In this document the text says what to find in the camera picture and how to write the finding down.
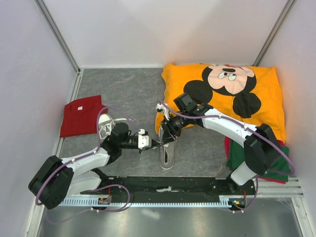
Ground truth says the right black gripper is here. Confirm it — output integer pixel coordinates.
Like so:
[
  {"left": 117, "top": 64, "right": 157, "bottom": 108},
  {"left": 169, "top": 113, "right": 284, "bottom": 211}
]
[{"left": 160, "top": 111, "right": 190, "bottom": 146}]

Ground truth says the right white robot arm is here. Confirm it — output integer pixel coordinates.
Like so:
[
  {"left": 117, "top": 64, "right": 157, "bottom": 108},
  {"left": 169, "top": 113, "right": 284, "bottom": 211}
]
[{"left": 156, "top": 93, "right": 281, "bottom": 195}]

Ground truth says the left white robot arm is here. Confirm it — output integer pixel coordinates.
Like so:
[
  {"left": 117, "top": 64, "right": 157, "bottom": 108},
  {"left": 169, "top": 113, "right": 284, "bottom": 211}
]
[{"left": 28, "top": 122, "right": 162, "bottom": 209}]

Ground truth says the white tape scrap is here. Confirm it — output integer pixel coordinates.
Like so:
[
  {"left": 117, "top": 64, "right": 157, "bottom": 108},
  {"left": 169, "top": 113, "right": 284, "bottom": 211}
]
[{"left": 156, "top": 186, "right": 172, "bottom": 193}]

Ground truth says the red cloth under green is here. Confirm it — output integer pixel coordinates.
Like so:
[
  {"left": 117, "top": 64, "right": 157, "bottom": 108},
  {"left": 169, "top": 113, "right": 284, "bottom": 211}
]
[{"left": 224, "top": 135, "right": 287, "bottom": 184}]

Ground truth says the green folded cloth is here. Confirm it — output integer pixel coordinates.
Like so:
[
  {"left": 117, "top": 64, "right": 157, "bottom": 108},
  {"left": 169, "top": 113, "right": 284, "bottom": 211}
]
[{"left": 226, "top": 137, "right": 291, "bottom": 184}]

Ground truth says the red folded t-shirt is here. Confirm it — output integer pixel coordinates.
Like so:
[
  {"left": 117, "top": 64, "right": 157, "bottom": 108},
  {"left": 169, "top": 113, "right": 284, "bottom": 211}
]
[{"left": 60, "top": 95, "right": 105, "bottom": 138}]

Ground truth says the orange mickey mouse pillow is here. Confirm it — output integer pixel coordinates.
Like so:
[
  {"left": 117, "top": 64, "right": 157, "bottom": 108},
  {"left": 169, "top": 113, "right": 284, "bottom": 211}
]
[{"left": 161, "top": 63, "right": 286, "bottom": 142}]

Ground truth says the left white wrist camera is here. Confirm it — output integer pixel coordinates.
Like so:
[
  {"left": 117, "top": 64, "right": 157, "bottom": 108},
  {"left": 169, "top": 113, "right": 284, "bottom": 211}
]
[{"left": 138, "top": 129, "right": 152, "bottom": 153}]

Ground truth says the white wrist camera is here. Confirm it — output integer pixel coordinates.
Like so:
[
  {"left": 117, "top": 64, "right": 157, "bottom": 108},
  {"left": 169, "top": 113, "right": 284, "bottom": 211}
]
[
  {"left": 156, "top": 103, "right": 171, "bottom": 120},
  {"left": 138, "top": 129, "right": 152, "bottom": 153}
]

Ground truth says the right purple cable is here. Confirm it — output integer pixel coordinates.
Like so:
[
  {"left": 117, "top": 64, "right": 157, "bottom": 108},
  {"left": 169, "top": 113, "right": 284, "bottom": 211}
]
[{"left": 158, "top": 100, "right": 296, "bottom": 179}]

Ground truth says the purple cable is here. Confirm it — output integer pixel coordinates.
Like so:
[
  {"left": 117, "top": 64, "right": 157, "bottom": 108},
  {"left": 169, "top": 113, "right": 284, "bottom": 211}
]
[
  {"left": 158, "top": 100, "right": 296, "bottom": 179},
  {"left": 35, "top": 106, "right": 145, "bottom": 224}
]

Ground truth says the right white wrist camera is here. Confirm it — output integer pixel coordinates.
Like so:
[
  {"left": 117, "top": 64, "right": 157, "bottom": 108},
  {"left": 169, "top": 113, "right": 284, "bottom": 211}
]
[{"left": 156, "top": 103, "right": 171, "bottom": 120}]

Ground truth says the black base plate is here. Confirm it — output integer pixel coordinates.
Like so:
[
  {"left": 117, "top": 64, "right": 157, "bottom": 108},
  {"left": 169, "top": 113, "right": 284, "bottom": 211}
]
[{"left": 80, "top": 175, "right": 257, "bottom": 204}]

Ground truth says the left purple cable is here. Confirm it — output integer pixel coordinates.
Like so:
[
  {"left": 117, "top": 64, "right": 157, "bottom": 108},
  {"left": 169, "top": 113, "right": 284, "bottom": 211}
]
[{"left": 35, "top": 106, "right": 145, "bottom": 224}]

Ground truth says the slotted cable duct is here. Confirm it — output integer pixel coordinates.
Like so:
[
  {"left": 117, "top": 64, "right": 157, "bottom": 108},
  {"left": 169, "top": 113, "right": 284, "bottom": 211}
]
[{"left": 58, "top": 195, "right": 246, "bottom": 208}]

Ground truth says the right aluminium frame post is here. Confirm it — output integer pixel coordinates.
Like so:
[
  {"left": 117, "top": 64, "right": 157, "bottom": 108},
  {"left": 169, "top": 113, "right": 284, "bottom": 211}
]
[{"left": 252, "top": 0, "right": 296, "bottom": 67}]

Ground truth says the aluminium frame post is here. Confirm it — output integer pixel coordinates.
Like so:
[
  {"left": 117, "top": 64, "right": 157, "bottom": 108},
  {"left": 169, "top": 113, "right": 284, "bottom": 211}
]
[
  {"left": 252, "top": 0, "right": 296, "bottom": 67},
  {"left": 34, "top": 0, "right": 81, "bottom": 74}
]

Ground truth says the left aluminium frame post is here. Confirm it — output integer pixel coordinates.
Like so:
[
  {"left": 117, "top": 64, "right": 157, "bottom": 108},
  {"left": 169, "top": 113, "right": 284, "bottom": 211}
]
[{"left": 34, "top": 0, "right": 81, "bottom": 74}]

